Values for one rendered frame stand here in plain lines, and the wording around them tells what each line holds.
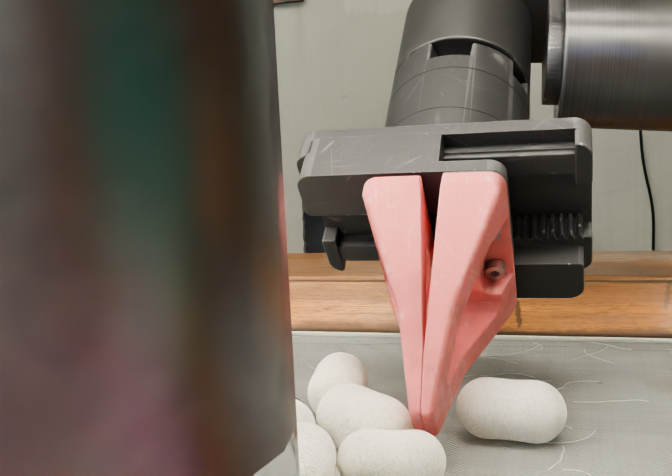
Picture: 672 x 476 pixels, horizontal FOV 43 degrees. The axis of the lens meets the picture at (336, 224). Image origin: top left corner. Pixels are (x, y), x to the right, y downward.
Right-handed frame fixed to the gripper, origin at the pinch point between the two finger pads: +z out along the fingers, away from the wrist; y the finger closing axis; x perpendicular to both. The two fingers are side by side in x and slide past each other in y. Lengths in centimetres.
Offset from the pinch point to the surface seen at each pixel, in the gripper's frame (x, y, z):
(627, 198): 142, 18, -145
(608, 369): 8.5, 5.7, -6.8
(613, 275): 11.7, 6.3, -14.4
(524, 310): 11.5, 2.1, -12.1
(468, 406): 1.5, 1.1, -0.8
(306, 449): -2.7, -2.6, 3.2
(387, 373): 7.5, -3.2, -5.7
